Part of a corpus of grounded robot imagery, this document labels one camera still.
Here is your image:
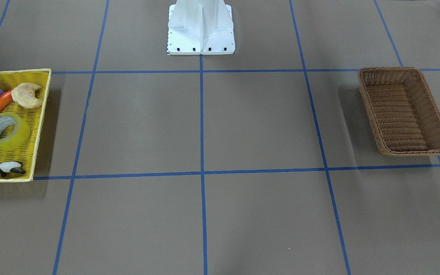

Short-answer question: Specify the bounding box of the brown wicker basket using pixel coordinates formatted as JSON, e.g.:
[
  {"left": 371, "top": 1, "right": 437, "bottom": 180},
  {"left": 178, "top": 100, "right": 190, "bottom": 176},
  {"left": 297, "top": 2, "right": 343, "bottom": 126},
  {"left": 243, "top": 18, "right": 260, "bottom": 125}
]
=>
[{"left": 358, "top": 66, "right": 440, "bottom": 157}]

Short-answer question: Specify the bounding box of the toy panda figure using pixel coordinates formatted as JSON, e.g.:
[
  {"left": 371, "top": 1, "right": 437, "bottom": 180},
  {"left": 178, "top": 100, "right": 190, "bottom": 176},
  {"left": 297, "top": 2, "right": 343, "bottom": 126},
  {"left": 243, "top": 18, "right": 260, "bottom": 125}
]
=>
[{"left": 0, "top": 161, "right": 26, "bottom": 177}]

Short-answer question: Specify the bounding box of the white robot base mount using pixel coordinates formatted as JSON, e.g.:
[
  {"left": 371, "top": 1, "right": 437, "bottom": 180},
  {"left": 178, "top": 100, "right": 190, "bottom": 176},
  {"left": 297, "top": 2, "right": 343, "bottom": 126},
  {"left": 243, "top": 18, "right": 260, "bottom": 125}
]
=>
[{"left": 167, "top": 0, "right": 236, "bottom": 55}]

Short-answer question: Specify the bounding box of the yellow plastic basket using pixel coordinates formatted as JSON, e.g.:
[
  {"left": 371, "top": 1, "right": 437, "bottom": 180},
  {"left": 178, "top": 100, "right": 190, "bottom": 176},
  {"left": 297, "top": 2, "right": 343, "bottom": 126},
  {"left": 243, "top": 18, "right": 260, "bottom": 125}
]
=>
[{"left": 0, "top": 68, "right": 51, "bottom": 183}]

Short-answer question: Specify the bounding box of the yellow tape roll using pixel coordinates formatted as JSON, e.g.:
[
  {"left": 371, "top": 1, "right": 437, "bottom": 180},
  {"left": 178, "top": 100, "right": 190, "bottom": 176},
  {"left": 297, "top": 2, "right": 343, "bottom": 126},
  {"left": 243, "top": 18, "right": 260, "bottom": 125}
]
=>
[{"left": 0, "top": 112, "right": 31, "bottom": 151}]

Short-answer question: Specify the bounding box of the toy croissant bread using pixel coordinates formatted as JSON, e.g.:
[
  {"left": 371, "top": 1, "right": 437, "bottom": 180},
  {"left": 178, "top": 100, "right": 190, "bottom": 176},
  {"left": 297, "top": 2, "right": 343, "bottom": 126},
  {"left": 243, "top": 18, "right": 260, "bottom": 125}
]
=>
[{"left": 11, "top": 83, "right": 44, "bottom": 108}]

